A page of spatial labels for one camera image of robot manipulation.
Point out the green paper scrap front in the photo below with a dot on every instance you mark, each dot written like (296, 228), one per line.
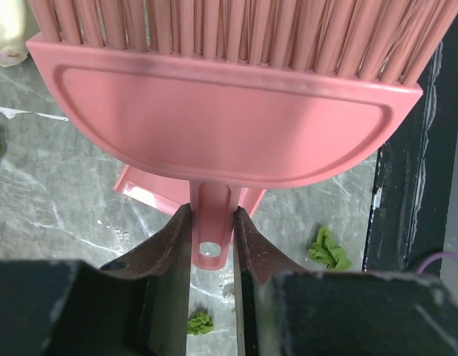
(327, 251)

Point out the pink hand brush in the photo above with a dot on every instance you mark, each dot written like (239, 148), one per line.
(229, 95)

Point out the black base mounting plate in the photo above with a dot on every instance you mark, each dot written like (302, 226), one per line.
(414, 171)

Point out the pink dustpan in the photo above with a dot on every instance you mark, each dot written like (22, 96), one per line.
(167, 194)

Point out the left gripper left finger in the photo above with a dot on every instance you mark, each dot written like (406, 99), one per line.
(137, 304)

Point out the small napa cabbage on table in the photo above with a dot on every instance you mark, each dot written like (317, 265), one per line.
(12, 29)

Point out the green paper scrap by dustpan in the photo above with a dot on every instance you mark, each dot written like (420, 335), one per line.
(200, 323)

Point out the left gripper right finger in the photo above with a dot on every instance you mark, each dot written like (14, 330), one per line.
(284, 309)

